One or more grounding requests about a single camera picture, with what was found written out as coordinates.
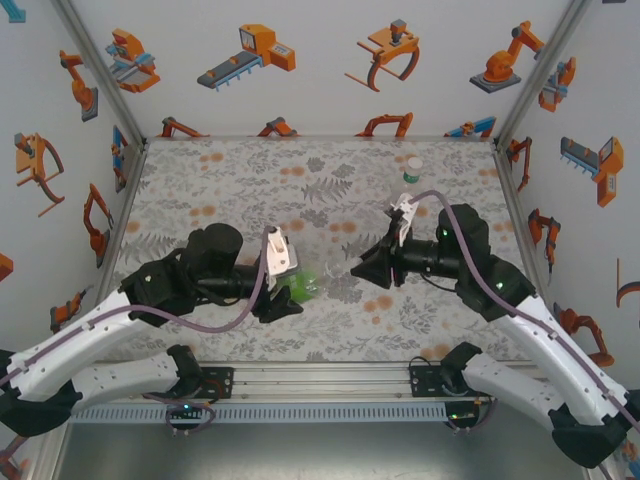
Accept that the small clear bottle green label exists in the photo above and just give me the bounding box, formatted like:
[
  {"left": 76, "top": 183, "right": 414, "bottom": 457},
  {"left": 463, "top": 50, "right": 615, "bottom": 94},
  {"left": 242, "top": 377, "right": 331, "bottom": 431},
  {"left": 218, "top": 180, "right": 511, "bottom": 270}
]
[{"left": 279, "top": 262, "right": 354, "bottom": 305}]

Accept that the clear bottle green neck label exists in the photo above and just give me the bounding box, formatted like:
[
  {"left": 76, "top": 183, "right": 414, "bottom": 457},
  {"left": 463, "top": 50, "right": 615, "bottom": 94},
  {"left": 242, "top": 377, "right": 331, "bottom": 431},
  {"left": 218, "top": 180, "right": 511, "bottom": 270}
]
[{"left": 389, "top": 155, "right": 425, "bottom": 210}]

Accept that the grey floral table cover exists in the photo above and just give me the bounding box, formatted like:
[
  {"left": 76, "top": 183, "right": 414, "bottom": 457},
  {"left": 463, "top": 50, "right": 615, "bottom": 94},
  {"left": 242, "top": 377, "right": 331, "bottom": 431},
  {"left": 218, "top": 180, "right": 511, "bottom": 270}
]
[{"left": 97, "top": 137, "right": 556, "bottom": 364}]

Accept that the aluminium side rail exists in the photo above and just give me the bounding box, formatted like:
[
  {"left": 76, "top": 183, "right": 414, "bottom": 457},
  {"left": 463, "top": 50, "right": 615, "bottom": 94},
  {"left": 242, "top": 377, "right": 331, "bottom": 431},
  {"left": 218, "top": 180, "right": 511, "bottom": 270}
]
[
  {"left": 492, "top": 139, "right": 539, "bottom": 281},
  {"left": 94, "top": 139, "right": 150, "bottom": 289}
]

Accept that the long aluminium base rail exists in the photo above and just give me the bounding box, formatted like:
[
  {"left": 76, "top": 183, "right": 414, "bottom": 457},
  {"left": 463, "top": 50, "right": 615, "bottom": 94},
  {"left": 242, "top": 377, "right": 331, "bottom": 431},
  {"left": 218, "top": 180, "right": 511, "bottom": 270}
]
[{"left": 74, "top": 360, "right": 551, "bottom": 402}]

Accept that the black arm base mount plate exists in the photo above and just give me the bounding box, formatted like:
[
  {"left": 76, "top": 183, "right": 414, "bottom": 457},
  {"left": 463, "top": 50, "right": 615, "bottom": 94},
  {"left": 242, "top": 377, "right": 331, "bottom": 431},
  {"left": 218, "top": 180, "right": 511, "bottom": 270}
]
[
  {"left": 197, "top": 366, "right": 236, "bottom": 401},
  {"left": 409, "top": 363, "right": 451, "bottom": 400}
]

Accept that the grey slotted cable tray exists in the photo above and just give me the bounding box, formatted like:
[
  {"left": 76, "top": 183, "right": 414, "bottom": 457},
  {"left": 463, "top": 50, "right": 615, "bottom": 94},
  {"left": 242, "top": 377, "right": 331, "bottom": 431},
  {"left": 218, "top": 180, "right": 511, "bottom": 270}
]
[{"left": 69, "top": 402, "right": 449, "bottom": 425}]

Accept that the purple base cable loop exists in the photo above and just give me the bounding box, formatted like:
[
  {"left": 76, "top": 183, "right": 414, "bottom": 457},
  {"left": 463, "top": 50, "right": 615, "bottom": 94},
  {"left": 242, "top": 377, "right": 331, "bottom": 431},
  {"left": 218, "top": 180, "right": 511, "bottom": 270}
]
[
  {"left": 446, "top": 389, "right": 501, "bottom": 435},
  {"left": 144, "top": 389, "right": 219, "bottom": 437}
]

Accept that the aluminium corner frame post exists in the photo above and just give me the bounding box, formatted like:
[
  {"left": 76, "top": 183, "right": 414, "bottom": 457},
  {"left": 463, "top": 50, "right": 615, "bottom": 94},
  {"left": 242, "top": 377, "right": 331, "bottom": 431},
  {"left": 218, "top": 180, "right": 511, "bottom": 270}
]
[
  {"left": 49, "top": 0, "right": 150, "bottom": 151},
  {"left": 492, "top": 0, "right": 596, "bottom": 151}
]

